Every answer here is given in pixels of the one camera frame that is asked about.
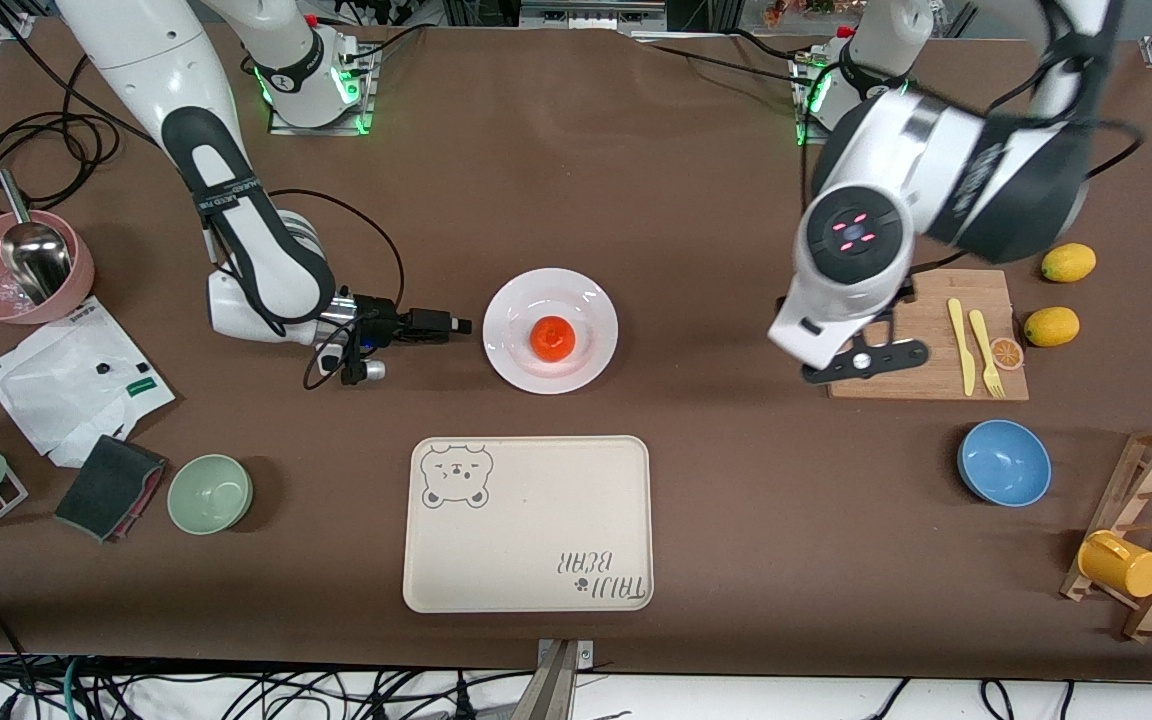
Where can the yellow lemon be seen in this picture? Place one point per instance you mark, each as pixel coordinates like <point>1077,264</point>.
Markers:
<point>1051,327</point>
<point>1068,262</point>

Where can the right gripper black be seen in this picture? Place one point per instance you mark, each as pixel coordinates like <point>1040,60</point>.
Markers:
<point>388,323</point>

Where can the white round plate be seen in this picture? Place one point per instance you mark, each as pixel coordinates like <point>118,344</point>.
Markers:
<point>516,310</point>

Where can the metal scoop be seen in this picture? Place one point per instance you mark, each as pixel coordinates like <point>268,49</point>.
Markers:
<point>36,260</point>

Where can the blue bowl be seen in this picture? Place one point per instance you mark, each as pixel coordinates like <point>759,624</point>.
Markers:
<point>1004,463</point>

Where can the white plastic bag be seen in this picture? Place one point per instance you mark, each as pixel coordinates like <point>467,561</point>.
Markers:
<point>66,385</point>

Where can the dark folded cloth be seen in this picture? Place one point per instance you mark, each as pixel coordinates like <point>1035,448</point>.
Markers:
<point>108,488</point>

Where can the aluminium camera mount post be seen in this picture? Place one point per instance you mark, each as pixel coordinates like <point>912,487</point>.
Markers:
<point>558,690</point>

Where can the yellow cup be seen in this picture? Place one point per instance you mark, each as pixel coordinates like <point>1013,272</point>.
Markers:
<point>1121,565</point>

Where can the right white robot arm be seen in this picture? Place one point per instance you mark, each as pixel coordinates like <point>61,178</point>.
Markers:
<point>266,260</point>

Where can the cream bear print tray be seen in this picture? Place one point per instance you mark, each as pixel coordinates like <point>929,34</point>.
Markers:
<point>526,540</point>

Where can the yellow plastic knife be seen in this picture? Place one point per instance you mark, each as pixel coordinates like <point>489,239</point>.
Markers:
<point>961,345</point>

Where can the wooden cutting board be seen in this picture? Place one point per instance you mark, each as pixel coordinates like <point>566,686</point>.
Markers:
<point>936,380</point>

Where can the light green bowl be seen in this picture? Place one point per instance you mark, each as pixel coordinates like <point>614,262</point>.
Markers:
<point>210,494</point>

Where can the yellow plastic fork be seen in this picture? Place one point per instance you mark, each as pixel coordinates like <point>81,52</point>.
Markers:
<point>984,345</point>

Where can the orange fruit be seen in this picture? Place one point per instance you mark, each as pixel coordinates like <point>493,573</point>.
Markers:
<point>552,338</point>

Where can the toy orange slice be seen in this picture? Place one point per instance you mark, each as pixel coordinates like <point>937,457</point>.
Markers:
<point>1007,354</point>

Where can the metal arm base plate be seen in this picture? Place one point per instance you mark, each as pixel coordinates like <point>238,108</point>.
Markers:
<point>281,125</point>
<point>806,120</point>

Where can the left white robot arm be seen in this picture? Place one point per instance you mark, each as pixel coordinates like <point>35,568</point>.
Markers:
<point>896,180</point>

